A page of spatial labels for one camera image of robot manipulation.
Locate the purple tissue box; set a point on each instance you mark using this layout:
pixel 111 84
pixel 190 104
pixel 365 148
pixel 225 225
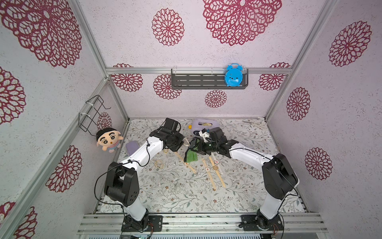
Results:
pixel 198 125

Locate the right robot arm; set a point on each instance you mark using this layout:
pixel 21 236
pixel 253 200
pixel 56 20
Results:
pixel 278 175

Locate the grey wall shelf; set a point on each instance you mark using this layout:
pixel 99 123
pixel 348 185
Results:
pixel 197 81

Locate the cartoon boy plush doll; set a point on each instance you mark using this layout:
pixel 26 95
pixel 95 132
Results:
pixel 109 139

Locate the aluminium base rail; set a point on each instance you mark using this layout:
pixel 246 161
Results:
pixel 227 223

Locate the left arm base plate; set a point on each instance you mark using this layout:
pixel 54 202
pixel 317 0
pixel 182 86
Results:
pixel 149 223

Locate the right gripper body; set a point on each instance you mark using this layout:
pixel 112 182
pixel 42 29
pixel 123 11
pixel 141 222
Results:
pixel 197 146

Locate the beige watch long right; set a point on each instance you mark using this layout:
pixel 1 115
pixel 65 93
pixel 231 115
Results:
pixel 219 176

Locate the black wire rack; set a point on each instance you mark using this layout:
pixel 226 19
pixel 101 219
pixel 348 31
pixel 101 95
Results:
pixel 87 119

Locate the purple pad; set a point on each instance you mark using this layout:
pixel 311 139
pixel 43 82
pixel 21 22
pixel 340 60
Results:
pixel 132 147

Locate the green cleaning cloth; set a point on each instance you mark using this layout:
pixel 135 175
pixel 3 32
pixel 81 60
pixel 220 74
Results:
pixel 191 153

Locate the blue alarm clock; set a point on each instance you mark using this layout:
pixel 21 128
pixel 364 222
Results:
pixel 234 75

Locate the beige watch long diagonal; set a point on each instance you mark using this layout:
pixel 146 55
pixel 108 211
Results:
pixel 186 164

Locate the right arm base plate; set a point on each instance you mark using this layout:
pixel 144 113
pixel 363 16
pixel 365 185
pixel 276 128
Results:
pixel 260 223

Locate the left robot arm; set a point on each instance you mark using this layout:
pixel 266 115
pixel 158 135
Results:
pixel 121 179

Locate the beige watch long centre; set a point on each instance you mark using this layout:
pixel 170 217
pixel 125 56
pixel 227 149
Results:
pixel 207 169

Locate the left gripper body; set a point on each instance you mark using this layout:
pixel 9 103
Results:
pixel 177 141

